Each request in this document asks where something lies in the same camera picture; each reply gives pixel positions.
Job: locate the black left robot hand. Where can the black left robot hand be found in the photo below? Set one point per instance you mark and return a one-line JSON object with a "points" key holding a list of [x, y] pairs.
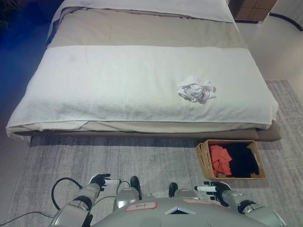
{"points": [[100, 180]]}

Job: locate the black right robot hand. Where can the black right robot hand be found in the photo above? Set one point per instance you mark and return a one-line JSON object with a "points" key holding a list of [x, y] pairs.
{"points": [[219, 188]]}

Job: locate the white clothes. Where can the white clothes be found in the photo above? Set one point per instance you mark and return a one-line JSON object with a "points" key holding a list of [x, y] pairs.
{"points": [[194, 89]]}

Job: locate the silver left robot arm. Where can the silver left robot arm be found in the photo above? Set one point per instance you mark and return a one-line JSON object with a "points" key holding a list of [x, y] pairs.
{"points": [[71, 210]]}

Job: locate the wicker laundry basket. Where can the wicker laundry basket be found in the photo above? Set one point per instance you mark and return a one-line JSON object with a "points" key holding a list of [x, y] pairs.
{"points": [[203, 153]]}

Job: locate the brown bed base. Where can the brown bed base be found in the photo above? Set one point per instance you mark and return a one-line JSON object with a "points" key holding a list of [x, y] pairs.
{"points": [[267, 134]]}

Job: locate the orange garment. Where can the orange garment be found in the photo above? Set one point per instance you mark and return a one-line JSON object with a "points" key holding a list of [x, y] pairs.
{"points": [[220, 160]]}

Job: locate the silver left robot leg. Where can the silver left robot leg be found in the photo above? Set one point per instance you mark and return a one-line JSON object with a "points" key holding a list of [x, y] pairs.
{"points": [[125, 196]]}

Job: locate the silver robot leg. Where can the silver robot leg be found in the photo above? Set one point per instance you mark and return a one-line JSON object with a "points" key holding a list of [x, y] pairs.
{"points": [[125, 196], [184, 192]]}

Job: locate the silver right robot leg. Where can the silver right robot leg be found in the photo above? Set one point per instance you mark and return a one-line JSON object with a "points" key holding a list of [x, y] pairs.
{"points": [[184, 192]]}

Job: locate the black garment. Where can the black garment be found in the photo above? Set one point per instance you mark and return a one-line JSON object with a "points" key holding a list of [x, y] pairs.
{"points": [[243, 160]]}

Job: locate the grey robot torso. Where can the grey robot torso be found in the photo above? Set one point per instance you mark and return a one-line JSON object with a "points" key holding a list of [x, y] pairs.
{"points": [[165, 217]]}

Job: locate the wooden cabinet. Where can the wooden cabinet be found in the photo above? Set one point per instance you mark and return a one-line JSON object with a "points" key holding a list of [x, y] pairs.
{"points": [[251, 9]]}

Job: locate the dark green plant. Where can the dark green plant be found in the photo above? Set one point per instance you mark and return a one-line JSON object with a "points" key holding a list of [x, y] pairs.
{"points": [[8, 11]]}

